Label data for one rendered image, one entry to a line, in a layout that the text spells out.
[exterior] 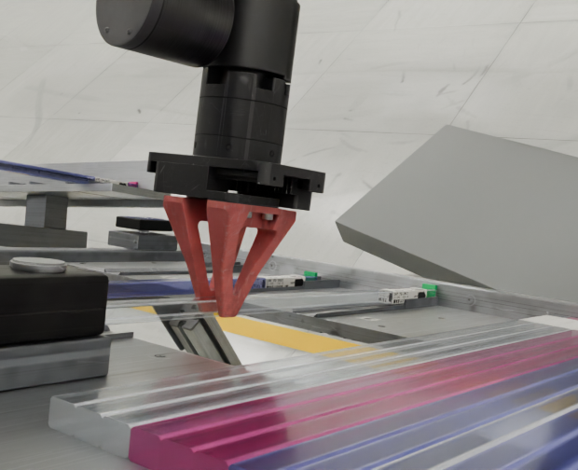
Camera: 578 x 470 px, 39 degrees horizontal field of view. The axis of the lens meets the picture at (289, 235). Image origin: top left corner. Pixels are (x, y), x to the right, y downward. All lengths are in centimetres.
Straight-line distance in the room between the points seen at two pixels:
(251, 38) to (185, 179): 9
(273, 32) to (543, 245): 55
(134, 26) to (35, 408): 23
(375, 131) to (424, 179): 131
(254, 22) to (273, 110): 5
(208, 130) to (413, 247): 56
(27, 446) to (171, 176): 27
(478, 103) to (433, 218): 138
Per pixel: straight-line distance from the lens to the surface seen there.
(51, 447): 28
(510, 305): 74
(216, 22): 48
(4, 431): 30
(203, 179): 50
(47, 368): 36
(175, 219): 52
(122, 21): 47
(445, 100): 247
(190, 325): 100
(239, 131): 50
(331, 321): 60
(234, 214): 48
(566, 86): 240
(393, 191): 113
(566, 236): 99
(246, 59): 50
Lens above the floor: 125
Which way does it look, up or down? 35 degrees down
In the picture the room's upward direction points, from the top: 25 degrees counter-clockwise
